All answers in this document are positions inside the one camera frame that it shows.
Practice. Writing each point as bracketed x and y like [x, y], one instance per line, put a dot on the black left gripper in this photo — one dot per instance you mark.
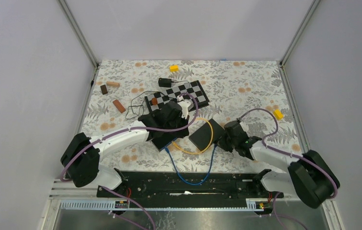
[181, 133]

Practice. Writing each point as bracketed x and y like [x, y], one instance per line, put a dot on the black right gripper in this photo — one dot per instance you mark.
[222, 144]

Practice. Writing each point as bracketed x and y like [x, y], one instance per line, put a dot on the small black network switch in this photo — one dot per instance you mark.
[162, 142]

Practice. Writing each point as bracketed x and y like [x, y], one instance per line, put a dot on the black power adapter with cable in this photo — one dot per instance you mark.
[134, 111]

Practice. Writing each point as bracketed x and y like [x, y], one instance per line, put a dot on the large black network switch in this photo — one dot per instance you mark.
[201, 137]

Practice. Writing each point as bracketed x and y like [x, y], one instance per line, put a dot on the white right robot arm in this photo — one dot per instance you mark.
[305, 176]

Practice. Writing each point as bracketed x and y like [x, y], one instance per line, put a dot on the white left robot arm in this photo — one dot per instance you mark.
[82, 160]

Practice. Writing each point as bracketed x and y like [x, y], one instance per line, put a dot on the black white checkerboard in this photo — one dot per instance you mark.
[194, 88]

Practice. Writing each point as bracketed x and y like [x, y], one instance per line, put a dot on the orange piece on checkerboard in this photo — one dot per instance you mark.
[154, 101]

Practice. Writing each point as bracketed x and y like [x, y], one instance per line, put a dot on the floral patterned table mat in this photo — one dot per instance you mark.
[252, 89]

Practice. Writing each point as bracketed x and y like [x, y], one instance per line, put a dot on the yellow block at right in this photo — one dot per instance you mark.
[278, 115]

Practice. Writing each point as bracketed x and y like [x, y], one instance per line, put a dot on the reddish brown wooden block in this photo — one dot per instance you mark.
[119, 106]

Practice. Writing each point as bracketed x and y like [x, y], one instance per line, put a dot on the light tan wooden block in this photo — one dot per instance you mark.
[113, 84]

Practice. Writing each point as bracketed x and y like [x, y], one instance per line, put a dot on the dark brown wooden block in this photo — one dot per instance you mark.
[104, 90]

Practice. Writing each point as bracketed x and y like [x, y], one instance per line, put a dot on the yellow block near wall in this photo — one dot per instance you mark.
[174, 68]

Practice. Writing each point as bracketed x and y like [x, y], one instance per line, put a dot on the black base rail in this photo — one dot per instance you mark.
[169, 190]

